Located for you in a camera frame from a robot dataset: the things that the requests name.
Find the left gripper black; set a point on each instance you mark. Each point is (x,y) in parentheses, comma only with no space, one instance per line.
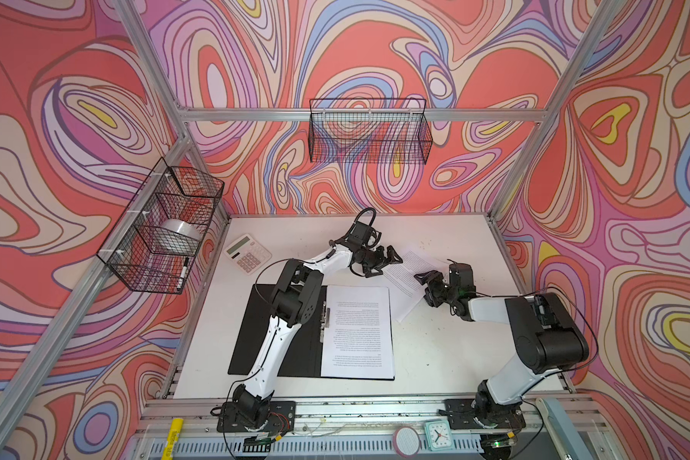
(380,260)

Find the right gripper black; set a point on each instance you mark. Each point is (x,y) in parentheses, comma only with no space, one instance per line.
(432,278)

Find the printed paper sheet stack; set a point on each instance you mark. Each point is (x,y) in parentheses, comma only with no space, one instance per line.
(357,340)

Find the red folder black inside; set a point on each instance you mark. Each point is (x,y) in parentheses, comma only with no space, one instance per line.
(303,359)

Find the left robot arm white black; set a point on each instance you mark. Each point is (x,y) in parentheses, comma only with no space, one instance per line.
(292,304)

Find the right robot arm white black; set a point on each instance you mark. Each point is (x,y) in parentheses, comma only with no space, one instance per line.
(546,338)

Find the metal folder clip mechanism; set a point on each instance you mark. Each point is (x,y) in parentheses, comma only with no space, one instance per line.
(324,323)

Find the pink desk calculator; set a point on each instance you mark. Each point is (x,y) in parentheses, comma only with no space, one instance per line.
(247,254)

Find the small teal alarm clock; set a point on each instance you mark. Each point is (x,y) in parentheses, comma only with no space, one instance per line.
(438,435)

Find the round pink white disc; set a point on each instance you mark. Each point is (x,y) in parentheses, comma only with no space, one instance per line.
(406,442)

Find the white tape roll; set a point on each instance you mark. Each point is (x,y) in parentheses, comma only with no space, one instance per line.
(182,228)

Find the light blue bar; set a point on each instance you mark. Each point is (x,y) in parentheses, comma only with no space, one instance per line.
(563,433)

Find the yellow marker pen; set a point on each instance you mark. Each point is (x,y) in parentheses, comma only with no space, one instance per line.
(172,438)

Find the black wire basket back wall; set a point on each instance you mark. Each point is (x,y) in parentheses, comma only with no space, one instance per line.
(369,131)

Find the black wire basket wall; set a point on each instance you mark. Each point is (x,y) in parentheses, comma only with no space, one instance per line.
(143,256)
(369,131)

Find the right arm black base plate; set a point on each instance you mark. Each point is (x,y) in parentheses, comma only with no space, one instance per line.
(469,414)

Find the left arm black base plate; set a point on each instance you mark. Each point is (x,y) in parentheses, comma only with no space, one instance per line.
(275,417)

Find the black wire basket left wall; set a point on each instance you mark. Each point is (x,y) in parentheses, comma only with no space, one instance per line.
(143,256)

